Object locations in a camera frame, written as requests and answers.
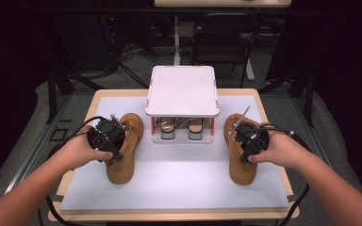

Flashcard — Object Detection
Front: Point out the tan suede boot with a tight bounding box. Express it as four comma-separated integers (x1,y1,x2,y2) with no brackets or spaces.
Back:
223,112,267,186
105,112,145,186

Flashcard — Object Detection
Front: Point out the white shoe rack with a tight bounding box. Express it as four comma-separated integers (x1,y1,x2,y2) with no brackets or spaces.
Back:
144,65,221,144

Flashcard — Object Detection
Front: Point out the person's right hand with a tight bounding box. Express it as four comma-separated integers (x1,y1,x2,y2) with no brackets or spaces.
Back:
248,121,309,172

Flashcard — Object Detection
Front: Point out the tangle of floor cables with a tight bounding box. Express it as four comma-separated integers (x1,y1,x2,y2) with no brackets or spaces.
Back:
116,40,177,89

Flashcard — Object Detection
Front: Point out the dark curtain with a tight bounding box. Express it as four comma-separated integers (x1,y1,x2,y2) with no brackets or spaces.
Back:
0,0,50,197
312,0,362,203

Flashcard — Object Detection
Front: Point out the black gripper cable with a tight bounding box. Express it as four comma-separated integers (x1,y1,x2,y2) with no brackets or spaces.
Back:
256,122,311,226
37,115,107,226

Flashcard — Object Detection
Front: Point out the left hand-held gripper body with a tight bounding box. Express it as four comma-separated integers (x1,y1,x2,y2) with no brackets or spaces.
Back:
87,113,126,149

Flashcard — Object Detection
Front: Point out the black chair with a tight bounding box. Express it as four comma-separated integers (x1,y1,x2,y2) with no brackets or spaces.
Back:
191,12,262,84

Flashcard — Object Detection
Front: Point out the black rhinestone heeled sandal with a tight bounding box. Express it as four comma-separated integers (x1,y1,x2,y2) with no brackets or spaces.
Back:
159,117,177,141
182,117,206,141

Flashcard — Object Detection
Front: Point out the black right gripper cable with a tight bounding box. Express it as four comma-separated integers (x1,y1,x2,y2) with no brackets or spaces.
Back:
256,122,311,226

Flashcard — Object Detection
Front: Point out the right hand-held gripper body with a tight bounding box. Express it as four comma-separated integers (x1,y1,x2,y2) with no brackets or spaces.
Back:
232,105,270,153

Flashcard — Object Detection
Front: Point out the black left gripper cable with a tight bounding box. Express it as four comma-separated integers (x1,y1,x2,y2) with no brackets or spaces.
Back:
37,115,107,226

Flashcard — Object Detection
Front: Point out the person's left hand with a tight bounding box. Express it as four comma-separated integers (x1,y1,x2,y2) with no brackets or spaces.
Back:
55,125,114,172

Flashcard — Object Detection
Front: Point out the white table mat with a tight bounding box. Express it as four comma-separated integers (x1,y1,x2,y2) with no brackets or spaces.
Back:
59,95,290,211

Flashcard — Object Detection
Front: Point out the wooden table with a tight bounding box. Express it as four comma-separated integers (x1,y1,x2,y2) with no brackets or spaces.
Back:
47,89,300,222

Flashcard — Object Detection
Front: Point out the aluminium floor rail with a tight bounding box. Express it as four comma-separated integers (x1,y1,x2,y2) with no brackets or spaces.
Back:
4,93,74,195
291,96,337,169

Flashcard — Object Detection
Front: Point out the white desk leg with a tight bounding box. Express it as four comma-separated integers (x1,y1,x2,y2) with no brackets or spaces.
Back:
173,15,182,67

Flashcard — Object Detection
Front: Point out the black metal stand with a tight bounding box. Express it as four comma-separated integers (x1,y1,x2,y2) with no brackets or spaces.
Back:
45,62,106,125
257,67,316,128

